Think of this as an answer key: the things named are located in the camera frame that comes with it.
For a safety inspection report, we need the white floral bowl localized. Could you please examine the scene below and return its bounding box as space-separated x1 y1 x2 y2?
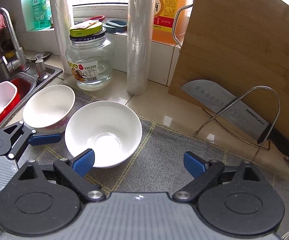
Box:
22 85 76 133

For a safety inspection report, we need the plain white bowl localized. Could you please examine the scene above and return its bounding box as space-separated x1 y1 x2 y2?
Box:
65 101 142 168

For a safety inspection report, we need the steel kitchen cleaver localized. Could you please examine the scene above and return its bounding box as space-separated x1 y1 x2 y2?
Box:
181 79 289 158

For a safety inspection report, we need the red white sink basin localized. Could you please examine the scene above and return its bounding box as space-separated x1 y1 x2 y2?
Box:
0 76 36 123

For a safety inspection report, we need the stainless steel sink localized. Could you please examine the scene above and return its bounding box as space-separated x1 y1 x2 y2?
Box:
0 57 63 128

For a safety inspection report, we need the chrome sink faucet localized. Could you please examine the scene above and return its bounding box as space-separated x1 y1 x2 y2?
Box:
0 7 30 73

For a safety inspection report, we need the glass jar green lid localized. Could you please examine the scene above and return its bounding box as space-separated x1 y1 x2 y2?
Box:
65 20 115 90

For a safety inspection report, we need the short plastic wrap roll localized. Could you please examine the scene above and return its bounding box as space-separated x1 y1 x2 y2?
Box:
50 0 74 75

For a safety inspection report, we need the bamboo cutting board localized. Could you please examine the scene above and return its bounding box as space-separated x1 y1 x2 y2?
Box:
169 0 289 140

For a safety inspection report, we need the green detergent bottle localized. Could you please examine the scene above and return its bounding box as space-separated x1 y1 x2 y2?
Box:
31 0 51 30

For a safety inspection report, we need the orange oil jug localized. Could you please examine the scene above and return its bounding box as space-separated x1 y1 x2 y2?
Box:
152 0 187 45

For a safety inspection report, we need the tall plastic wrap roll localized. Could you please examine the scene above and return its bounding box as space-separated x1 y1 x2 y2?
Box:
127 0 155 95

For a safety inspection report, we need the wire knife rack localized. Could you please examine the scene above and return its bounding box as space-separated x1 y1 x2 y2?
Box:
193 85 281 162

